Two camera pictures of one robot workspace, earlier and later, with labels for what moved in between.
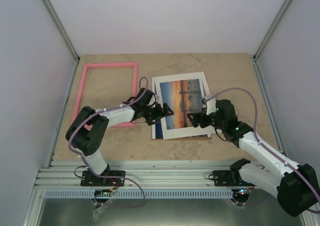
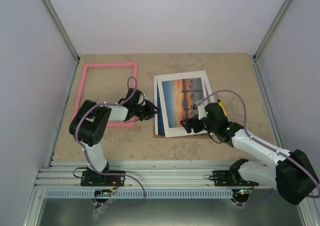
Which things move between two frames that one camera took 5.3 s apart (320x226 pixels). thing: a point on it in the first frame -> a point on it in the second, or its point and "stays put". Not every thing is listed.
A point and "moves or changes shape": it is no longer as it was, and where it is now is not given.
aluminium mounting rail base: (61, 175) stays put
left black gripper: (159, 114) -> (150, 111)
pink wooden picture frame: (94, 65) stays put
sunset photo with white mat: (182, 97) moves or changes shape
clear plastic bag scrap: (96, 213) stays put
